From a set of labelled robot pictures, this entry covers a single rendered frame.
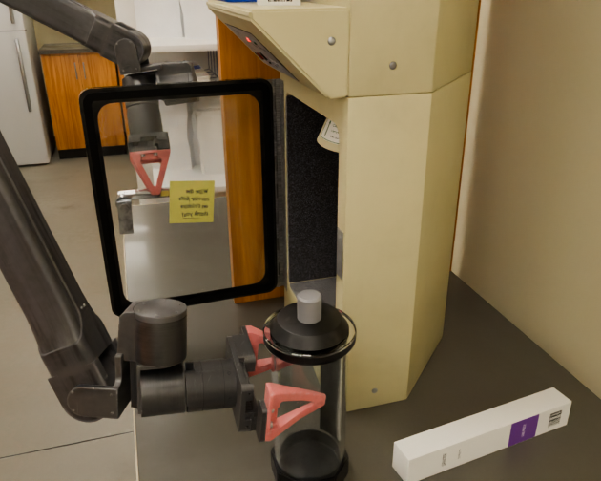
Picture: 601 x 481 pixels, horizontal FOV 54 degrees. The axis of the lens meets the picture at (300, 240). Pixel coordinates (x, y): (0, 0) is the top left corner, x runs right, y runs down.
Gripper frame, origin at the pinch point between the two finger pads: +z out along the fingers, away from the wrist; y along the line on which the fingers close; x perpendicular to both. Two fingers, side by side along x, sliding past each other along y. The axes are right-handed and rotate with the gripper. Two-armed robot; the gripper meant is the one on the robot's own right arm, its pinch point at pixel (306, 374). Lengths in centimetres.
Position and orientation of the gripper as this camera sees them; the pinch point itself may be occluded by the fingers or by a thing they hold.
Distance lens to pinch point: 73.3
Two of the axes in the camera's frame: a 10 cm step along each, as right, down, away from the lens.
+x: -1.0, 9.1, 4.1
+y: -2.7, -4.2, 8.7
